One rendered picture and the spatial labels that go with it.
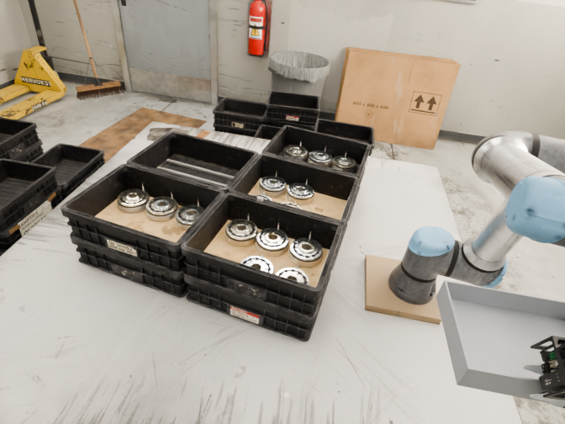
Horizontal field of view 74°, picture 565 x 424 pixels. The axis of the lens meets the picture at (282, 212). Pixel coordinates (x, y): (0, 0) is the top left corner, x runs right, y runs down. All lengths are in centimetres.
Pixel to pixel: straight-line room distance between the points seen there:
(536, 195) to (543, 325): 48
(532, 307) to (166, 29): 401
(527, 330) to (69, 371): 106
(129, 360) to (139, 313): 15
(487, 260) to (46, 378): 118
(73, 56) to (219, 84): 168
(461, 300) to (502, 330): 9
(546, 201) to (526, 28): 378
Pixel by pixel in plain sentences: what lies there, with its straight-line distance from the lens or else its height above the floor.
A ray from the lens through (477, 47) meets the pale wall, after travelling 417.
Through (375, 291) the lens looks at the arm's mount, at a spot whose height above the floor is 73.
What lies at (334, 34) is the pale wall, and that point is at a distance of 399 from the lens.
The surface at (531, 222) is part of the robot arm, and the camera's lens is 51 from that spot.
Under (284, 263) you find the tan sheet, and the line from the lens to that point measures 115.
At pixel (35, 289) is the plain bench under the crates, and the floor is 70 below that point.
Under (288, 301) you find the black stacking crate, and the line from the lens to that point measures 103.
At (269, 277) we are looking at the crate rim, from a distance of 97.
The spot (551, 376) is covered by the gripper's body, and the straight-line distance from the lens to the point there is 67.
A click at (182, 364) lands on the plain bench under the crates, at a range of 110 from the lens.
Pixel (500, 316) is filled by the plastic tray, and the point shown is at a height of 105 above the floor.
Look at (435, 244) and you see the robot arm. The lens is 117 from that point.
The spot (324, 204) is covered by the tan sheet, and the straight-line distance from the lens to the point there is 141.
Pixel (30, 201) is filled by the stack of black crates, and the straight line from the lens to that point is 209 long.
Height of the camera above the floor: 164
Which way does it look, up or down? 37 degrees down
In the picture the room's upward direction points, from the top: 6 degrees clockwise
